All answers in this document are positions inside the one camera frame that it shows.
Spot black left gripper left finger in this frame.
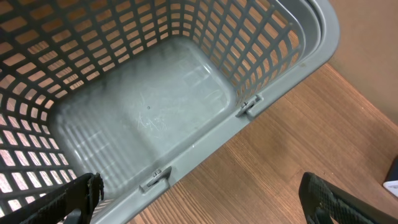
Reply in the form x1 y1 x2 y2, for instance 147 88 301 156
1 173 104 224

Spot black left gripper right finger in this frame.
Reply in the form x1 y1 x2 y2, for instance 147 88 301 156
298 172 397 224

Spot grey plastic mesh basket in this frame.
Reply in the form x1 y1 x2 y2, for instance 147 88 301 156
1 0 340 223

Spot white barcode scanner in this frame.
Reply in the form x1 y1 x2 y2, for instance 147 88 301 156
382 157 398 197

